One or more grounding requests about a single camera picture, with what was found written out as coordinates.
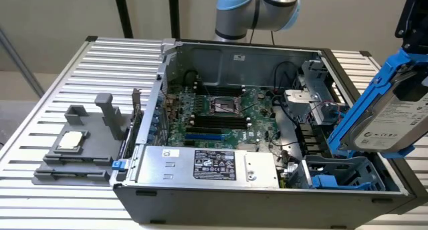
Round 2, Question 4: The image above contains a grey disk bay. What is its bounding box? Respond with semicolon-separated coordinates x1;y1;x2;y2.
300;154;389;191

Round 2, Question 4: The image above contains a metal drive cage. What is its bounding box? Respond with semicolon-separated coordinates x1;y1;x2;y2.
291;59;336;127

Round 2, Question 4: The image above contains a grey metal frame bar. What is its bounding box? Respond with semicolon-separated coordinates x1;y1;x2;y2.
0;27;47;98

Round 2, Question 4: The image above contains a black open PC case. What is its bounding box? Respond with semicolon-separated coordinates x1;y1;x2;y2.
109;38;419;225

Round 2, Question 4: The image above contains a black looped wire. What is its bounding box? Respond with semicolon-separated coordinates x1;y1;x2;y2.
272;61;304;95

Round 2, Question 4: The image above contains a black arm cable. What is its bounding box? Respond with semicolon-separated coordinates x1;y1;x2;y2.
248;0;277;46

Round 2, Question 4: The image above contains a black stand pole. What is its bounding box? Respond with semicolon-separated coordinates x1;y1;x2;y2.
167;0;181;40
113;0;135;39

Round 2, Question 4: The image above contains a black graphics card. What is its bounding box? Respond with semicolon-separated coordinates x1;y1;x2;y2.
123;88;145;160

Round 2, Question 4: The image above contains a green motherboard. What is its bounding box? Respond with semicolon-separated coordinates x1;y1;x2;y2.
165;86;301;158

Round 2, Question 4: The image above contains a blue expansion slot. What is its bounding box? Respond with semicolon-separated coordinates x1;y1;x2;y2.
184;133;224;141

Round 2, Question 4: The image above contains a red and blue disk wire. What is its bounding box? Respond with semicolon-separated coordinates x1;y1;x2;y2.
312;102;349;121

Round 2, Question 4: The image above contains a CPU socket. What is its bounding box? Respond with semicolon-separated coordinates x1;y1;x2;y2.
208;95;244;115

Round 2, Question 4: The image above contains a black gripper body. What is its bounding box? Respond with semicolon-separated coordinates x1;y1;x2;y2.
395;0;428;53

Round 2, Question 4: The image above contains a black expansion slot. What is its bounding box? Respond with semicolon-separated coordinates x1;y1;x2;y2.
185;127;224;134

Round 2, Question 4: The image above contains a silver CPU chip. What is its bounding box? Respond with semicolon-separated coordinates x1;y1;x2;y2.
56;130;89;150

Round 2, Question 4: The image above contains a silver power supply unit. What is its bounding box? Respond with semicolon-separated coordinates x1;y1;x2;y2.
135;145;281;189

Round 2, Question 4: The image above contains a hard disk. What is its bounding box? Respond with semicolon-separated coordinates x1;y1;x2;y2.
327;48;428;160

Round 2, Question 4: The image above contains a grey parts rack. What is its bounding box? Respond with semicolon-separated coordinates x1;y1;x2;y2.
32;93;145;187

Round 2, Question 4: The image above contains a silver bracket box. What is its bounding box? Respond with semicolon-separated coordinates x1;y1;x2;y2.
283;89;319;116

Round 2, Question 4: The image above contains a black RAM slot bank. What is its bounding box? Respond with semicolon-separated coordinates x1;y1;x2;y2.
199;84;245;96
192;114;251;130

